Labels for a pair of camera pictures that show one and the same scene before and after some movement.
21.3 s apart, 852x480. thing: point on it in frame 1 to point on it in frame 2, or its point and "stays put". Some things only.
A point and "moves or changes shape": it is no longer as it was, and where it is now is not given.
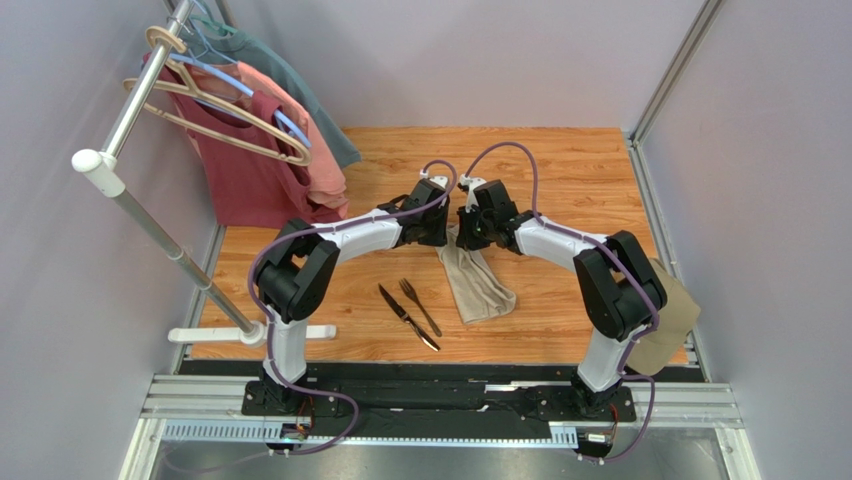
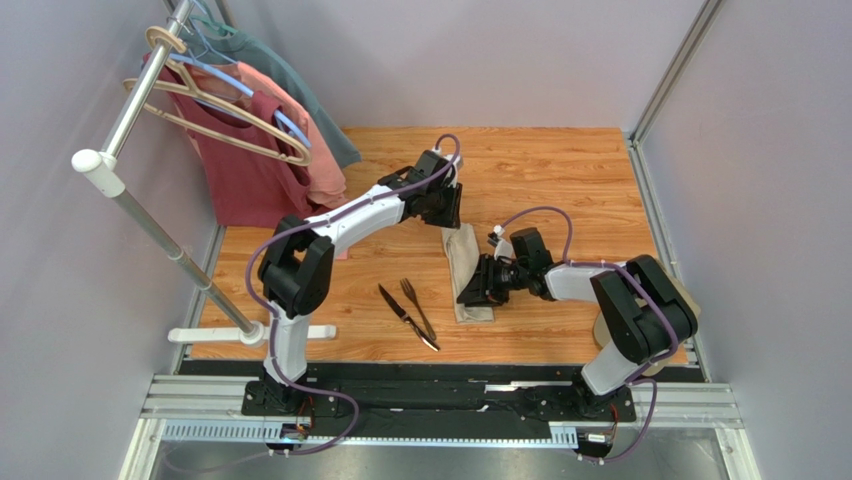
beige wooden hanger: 175,78 stays put
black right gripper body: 470,237 to 485,281
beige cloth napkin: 479,291 moves or changes shape
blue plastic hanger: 227,81 stays put
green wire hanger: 220,29 stays put
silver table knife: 405,316 stays put
